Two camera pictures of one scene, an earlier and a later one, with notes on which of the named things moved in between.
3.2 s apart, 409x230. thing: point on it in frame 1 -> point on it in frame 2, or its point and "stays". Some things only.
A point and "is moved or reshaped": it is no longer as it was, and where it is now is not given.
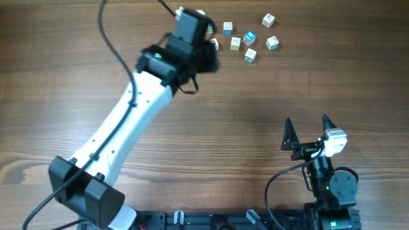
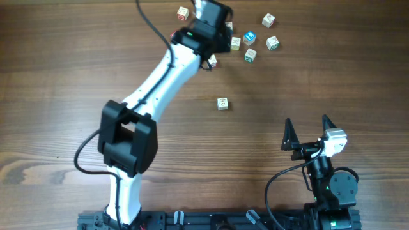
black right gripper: x=303 y=150 stays
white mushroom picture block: x=215 y=41 is moved or reshaped
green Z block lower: x=250 y=55 stays
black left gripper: x=213 y=62 -> x=225 y=42
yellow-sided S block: x=235 y=43 stays
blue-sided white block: x=227 y=29 stays
